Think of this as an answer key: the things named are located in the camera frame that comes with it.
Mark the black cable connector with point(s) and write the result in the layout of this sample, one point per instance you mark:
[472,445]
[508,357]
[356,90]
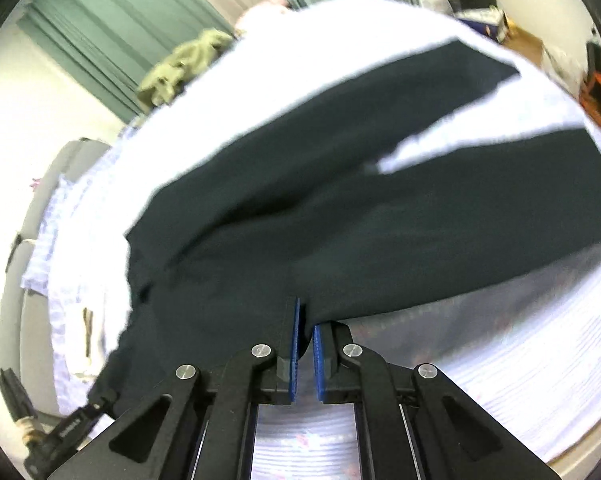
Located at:
[48,451]

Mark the orange black chair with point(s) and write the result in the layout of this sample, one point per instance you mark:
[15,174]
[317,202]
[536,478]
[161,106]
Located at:
[590,94]

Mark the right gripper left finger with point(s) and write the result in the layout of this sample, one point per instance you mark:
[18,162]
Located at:
[264,373]

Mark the blue white storage box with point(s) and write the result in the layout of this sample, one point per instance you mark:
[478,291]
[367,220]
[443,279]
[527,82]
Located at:
[490,22]

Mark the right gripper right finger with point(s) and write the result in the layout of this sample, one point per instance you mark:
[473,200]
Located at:
[381,394]

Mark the olive green garment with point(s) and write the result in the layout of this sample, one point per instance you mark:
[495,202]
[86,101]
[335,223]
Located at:
[167,79]

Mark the green curtain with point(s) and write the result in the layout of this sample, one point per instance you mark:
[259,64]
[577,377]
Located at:
[115,25]

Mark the black pants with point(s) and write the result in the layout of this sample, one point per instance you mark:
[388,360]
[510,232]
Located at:
[292,226]

